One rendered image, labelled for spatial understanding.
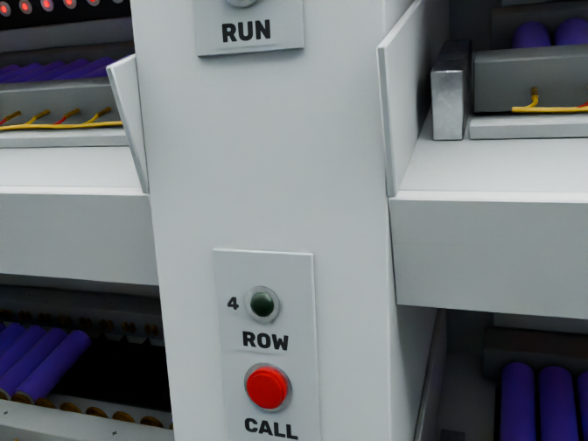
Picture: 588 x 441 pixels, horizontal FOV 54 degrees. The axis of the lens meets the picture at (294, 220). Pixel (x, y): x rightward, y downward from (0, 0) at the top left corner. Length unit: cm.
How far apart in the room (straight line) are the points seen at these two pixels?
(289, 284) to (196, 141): 6
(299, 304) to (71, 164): 13
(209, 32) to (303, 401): 14
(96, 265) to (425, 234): 15
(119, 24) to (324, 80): 27
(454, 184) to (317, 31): 7
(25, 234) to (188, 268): 9
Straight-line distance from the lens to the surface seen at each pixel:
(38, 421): 40
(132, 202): 24
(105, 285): 49
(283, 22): 20
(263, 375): 23
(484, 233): 20
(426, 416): 31
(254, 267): 22
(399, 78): 20
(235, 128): 21
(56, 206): 27
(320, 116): 20
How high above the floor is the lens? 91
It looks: 12 degrees down
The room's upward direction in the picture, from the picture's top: 3 degrees counter-clockwise
